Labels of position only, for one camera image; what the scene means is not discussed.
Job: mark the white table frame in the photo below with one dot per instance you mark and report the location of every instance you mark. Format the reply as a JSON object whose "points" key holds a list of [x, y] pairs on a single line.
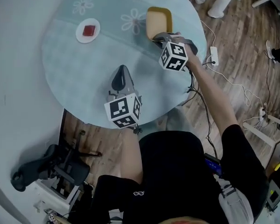
{"points": [[261, 134]]}

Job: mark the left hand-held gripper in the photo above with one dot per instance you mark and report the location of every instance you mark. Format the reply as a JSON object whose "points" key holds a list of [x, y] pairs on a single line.
{"points": [[123, 111]]}

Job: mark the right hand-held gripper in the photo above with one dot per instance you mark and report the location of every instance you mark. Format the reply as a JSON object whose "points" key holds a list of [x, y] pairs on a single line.
{"points": [[173, 57]]}

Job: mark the person's right forearm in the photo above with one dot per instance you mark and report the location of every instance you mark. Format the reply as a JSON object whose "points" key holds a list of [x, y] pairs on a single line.
{"points": [[210, 94]]}

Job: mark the white round plate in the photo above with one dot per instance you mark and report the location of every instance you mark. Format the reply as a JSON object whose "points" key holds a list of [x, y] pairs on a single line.
{"points": [[80, 37]]}

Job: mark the black device with blue screen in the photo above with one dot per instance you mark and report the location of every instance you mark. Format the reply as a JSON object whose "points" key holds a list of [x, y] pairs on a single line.
{"points": [[212, 165]]}

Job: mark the small white power strip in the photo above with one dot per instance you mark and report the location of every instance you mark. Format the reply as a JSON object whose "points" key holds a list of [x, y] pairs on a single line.
{"points": [[262, 113]]}

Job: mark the red square block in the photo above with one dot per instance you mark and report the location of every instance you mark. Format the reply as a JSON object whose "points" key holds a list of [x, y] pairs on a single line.
{"points": [[88, 30]]}

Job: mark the person's left forearm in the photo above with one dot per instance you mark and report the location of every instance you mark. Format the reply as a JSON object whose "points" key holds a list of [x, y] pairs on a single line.
{"points": [[130, 157]]}

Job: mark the yellow container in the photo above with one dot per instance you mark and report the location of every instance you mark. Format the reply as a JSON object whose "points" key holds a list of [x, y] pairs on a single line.
{"points": [[156, 22]]}

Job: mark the round light blue table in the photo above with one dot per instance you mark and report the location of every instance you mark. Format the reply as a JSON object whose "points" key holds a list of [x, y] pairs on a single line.
{"points": [[88, 73]]}

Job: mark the dark grey office chair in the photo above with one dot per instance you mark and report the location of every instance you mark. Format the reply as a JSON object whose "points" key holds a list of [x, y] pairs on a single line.
{"points": [[60, 167]]}

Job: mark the person's black clothing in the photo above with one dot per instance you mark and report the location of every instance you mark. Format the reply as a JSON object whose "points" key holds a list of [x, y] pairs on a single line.
{"points": [[177, 176]]}

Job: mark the grey bag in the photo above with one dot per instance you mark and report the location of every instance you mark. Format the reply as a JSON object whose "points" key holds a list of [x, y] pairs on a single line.
{"points": [[234, 202]]}

